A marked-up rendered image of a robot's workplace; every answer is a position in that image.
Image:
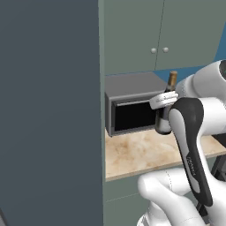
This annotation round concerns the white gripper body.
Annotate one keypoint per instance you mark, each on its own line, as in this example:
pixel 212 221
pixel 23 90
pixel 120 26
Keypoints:
pixel 163 99

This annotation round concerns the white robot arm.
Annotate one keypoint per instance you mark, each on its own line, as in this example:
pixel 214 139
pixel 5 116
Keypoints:
pixel 194 117

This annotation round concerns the dark wine bottle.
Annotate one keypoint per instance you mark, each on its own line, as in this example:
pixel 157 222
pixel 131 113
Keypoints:
pixel 172 81

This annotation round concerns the grey microwave oven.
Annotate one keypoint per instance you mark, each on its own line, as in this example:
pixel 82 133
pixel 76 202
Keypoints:
pixel 132 85

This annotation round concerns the black microwave door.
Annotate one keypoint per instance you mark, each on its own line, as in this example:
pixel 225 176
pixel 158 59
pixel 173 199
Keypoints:
pixel 134 116

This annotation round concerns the white round cupboard knob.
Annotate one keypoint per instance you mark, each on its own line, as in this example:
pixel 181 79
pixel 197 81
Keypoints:
pixel 153 50
pixel 165 49

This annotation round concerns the green drawer front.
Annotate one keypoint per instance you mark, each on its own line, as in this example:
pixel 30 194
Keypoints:
pixel 120 188

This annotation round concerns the tall dark grey fridge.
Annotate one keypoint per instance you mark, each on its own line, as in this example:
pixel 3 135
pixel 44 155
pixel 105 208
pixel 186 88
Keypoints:
pixel 48 111

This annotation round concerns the green base cupboard door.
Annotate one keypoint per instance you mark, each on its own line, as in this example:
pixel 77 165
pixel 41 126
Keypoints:
pixel 123 213

